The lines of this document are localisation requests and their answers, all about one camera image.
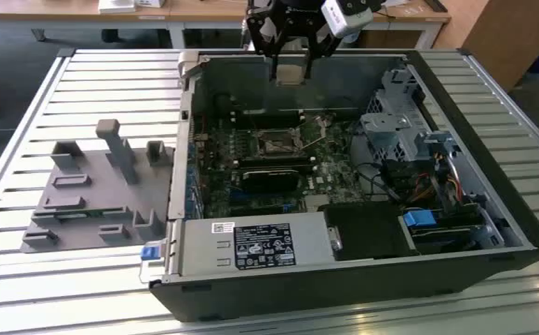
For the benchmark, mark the CPU socket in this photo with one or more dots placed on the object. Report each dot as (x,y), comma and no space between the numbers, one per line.
(276,143)

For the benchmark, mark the black chair caster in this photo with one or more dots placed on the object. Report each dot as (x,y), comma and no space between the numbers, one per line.
(111,35)

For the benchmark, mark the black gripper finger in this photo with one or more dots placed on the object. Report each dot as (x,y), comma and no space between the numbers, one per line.
(261,35)
(324,45)

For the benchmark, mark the silver CPU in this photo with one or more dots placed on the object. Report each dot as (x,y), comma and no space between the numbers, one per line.
(291,75)

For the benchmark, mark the grey parts rack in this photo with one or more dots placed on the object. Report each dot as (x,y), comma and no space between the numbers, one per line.
(96,195)

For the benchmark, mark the small white box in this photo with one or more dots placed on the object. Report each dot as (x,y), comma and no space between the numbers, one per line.
(149,3)

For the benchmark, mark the large white box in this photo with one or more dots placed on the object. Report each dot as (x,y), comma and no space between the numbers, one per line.
(115,7)

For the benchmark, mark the green RAM stick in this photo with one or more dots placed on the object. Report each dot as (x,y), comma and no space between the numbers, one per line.
(92,213)

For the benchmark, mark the silver power supply unit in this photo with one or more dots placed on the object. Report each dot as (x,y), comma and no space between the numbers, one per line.
(204,244)

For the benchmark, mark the metal locking lever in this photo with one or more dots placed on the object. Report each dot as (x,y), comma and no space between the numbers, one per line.
(252,122)
(317,140)

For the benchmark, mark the black graphics card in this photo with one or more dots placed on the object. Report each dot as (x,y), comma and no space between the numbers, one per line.
(268,179)

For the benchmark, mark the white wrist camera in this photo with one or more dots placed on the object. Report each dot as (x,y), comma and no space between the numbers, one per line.
(336,19)

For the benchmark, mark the blue disk carrier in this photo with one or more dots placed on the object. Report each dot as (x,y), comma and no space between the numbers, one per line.
(417,220)

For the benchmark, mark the green motherboard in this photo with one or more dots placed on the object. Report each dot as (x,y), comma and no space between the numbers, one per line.
(333,174)

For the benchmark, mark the silver drive cage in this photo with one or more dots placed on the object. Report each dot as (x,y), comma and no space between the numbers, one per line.
(380,129)

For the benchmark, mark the wooden cabinet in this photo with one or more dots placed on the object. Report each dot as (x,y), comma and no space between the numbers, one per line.
(505,35)

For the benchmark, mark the black drive bay cover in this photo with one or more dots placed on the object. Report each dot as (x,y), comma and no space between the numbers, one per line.
(367,230)

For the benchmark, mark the silver chipset heatsink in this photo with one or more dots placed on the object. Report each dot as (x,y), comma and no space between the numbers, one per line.
(316,203)

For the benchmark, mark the grey-blue plastic drive bracket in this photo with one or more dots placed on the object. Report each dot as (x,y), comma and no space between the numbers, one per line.
(436,139)

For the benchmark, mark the blue case latch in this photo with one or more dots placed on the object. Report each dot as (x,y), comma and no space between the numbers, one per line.
(149,253)

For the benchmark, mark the wooden desk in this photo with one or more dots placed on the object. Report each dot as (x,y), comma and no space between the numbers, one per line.
(64,14)

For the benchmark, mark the black PC case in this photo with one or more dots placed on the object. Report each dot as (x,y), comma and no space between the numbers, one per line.
(296,296)

